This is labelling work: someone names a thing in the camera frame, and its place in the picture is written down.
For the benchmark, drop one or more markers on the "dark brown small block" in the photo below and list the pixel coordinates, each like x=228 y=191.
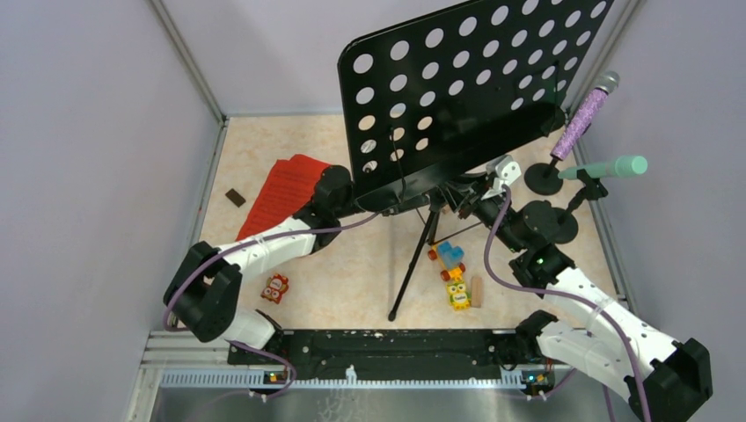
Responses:
x=236 y=198

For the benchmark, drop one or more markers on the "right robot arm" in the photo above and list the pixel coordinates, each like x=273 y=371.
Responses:
x=660 y=377

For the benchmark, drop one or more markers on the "purple glitter microphone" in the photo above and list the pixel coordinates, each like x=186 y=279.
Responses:
x=605 y=84

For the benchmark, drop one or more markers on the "black round mic stand front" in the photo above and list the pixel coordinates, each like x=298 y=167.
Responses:
x=568 y=226

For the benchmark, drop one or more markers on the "black music stand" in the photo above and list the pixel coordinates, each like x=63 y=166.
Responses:
x=434 y=97

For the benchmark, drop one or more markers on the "toy block car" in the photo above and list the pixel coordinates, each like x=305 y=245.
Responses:
x=449 y=258

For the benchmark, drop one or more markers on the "red sheet music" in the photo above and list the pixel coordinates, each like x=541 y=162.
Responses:
x=288 y=186

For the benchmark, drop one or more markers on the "yellow owl block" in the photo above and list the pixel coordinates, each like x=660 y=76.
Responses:
x=458 y=295

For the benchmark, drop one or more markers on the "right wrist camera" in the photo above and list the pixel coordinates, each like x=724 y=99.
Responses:
x=503 y=172

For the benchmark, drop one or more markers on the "wooden block near owl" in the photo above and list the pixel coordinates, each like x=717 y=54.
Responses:
x=477 y=291

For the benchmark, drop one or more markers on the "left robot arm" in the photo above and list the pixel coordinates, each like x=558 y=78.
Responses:
x=204 y=292

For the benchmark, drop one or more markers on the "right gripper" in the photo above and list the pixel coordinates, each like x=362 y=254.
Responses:
x=464 y=198

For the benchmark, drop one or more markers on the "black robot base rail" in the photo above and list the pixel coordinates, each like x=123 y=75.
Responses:
x=415 y=355

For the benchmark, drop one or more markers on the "red owl block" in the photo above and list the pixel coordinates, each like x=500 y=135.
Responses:
x=276 y=287

